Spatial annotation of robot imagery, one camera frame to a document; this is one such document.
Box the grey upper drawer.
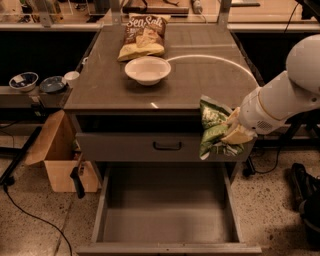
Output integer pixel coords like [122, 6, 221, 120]
[75, 131, 259, 163]

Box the brown sea salt chip bag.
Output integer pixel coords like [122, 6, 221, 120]
[118, 13, 171, 61]

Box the small white cup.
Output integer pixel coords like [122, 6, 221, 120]
[64, 71, 80, 88]

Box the black floor cable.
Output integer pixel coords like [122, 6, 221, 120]
[2, 183, 74, 256]

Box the blue and white bowl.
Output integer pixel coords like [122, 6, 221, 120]
[9, 72, 39, 92]

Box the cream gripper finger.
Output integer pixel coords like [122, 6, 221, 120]
[221, 126, 254, 145]
[226, 107, 240, 125]

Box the cardboard box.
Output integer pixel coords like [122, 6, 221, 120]
[23, 109, 100, 194]

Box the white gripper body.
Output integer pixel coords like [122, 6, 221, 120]
[239, 87, 279, 135]

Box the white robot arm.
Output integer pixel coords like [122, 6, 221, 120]
[222, 34, 320, 145]

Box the black handled tool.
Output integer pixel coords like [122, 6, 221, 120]
[70, 153, 85, 199]

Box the dark blue bowl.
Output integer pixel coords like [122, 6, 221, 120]
[39, 76, 67, 94]

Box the green jalapeno chip bag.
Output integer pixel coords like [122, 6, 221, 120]
[199, 96, 244, 160]

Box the grey drawer cabinet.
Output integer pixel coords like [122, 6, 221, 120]
[62, 23, 272, 183]

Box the black drawer handle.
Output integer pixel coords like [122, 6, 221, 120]
[152, 141, 182, 151]

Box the black bag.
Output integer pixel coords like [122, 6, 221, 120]
[289, 163, 320, 247]

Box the open grey lower drawer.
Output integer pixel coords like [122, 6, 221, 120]
[77, 163, 262, 256]

